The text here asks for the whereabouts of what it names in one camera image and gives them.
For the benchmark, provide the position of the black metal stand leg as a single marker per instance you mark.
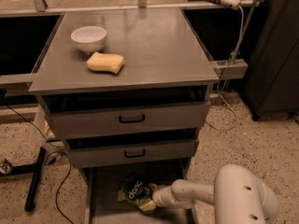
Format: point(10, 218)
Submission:
point(35, 170)

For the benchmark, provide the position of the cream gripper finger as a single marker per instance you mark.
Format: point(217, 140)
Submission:
point(155, 187)
point(148, 206)

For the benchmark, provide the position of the grey side rail bracket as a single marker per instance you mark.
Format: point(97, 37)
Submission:
point(226, 71)

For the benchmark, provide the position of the grey drawer cabinet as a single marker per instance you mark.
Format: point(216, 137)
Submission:
point(163, 65)

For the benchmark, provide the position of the green rice chip bag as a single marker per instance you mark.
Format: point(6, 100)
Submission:
point(134, 190)

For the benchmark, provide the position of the middle grey drawer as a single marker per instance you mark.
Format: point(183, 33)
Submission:
point(114, 155)

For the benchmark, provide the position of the bottom open grey drawer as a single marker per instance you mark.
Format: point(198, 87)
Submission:
point(103, 206)

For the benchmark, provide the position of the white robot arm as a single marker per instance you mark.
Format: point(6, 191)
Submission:
point(238, 197)

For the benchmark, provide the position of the white ceramic bowl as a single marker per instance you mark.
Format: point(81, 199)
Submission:
point(89, 39)

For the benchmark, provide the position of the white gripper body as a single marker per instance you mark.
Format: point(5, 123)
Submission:
point(161, 197)

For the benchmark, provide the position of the yellow sponge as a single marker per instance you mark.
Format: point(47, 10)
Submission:
point(103, 62)

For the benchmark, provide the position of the small object on floor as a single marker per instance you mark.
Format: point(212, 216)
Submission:
point(5, 166)

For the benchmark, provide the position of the dark cabinet at right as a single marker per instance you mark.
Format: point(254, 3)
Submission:
point(272, 81)

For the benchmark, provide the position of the top grey drawer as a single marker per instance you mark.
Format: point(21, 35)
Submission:
point(144, 119)

